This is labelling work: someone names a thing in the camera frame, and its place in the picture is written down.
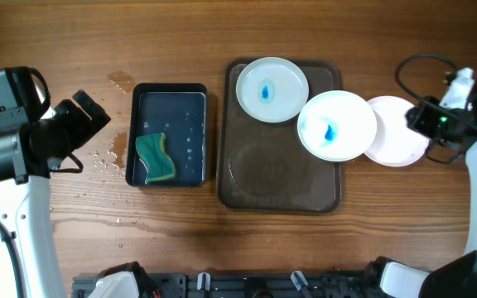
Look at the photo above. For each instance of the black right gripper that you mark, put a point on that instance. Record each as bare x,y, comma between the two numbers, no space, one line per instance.
419,118

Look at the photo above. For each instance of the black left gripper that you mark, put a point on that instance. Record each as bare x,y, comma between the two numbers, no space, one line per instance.
84,125

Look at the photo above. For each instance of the green yellow sponge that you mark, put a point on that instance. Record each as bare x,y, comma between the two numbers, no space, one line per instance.
152,152

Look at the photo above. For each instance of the white plate large blue stain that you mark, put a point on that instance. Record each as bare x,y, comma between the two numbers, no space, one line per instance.
336,126

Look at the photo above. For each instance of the white plate small blue stain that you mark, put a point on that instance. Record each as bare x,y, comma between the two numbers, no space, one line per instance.
272,89

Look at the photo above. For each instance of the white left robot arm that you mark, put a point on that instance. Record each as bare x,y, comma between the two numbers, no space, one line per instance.
29,266

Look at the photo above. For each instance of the black water tray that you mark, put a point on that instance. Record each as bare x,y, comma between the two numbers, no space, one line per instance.
178,113

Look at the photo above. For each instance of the brown plastic tray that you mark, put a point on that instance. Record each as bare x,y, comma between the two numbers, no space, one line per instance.
264,166

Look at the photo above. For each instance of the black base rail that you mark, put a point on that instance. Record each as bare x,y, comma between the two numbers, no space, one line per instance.
328,285

